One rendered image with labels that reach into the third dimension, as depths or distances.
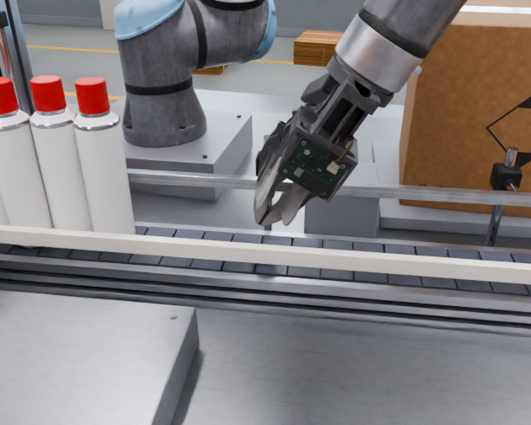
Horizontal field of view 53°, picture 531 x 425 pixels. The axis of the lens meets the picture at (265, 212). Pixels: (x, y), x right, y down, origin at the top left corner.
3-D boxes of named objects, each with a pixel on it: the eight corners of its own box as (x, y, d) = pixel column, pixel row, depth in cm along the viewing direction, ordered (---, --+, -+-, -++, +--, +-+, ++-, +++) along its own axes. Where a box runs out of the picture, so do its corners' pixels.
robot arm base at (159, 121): (110, 147, 92) (99, 90, 87) (139, 116, 105) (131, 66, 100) (195, 147, 90) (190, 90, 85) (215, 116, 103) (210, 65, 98)
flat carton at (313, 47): (292, 64, 482) (292, 40, 472) (305, 51, 525) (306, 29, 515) (364, 70, 466) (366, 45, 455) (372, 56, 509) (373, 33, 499)
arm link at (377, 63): (356, 7, 53) (424, 51, 54) (330, 47, 55) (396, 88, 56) (357, 21, 46) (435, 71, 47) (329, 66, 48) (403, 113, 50)
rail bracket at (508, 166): (483, 285, 69) (512, 167, 60) (471, 253, 75) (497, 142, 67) (509, 287, 68) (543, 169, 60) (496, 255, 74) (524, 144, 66)
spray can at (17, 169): (7, 250, 66) (-41, 88, 56) (22, 228, 71) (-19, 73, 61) (49, 250, 67) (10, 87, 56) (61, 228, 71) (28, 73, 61)
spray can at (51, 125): (49, 244, 68) (10, 84, 57) (67, 223, 72) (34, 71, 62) (88, 247, 67) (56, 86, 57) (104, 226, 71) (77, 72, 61)
